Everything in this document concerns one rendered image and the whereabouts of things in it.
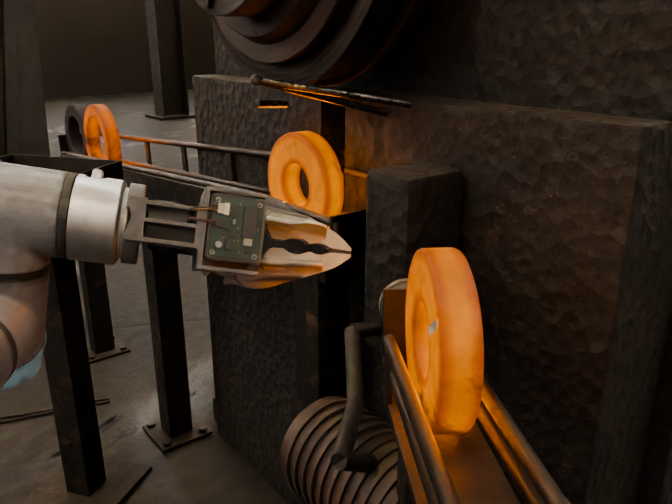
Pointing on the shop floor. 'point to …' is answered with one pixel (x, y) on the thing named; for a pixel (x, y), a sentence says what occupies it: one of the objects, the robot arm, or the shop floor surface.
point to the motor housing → (356, 483)
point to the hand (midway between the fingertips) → (336, 252)
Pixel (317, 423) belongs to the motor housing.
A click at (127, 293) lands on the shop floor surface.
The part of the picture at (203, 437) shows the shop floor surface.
